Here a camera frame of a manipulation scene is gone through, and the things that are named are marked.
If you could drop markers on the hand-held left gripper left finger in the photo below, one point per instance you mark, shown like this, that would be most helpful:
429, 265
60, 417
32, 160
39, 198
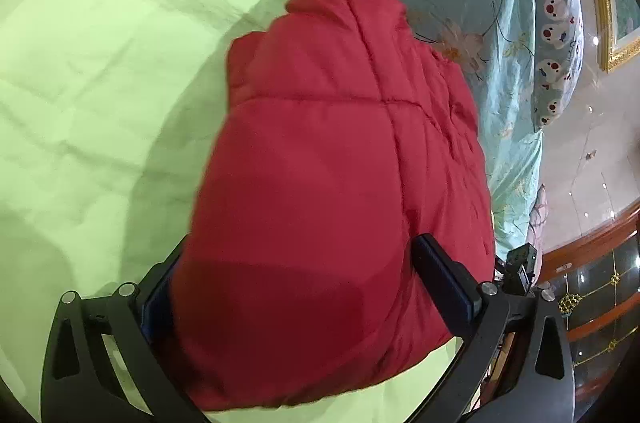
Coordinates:
155, 308

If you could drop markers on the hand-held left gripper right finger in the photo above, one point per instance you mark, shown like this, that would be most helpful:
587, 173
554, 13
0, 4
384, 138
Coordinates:
445, 288

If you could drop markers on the red quilted jacket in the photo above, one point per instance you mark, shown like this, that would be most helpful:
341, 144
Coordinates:
325, 178

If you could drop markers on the pink floral cloth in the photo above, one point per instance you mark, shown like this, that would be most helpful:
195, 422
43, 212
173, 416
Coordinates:
537, 218

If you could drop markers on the wooden glass panel cabinet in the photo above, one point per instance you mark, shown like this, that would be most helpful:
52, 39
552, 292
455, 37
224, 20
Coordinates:
600, 283

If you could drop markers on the bear print pillow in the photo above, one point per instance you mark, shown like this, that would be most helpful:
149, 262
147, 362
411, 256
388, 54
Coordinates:
555, 53

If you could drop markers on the green bed sheet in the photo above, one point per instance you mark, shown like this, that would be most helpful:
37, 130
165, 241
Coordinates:
100, 78

